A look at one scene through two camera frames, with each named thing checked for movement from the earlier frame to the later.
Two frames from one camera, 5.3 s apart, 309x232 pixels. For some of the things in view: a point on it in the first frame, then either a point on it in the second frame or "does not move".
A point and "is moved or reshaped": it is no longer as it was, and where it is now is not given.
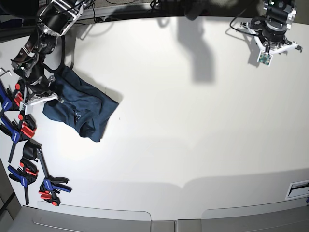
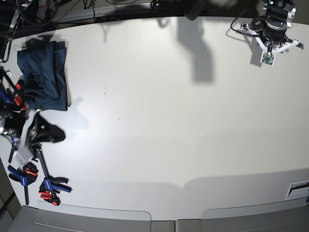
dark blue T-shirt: x=83 y=106 is moved or reshaped
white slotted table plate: x=298 y=190 does not move
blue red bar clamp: x=26 y=175 does not move
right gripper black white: x=40 y=90 -> x=12 y=123
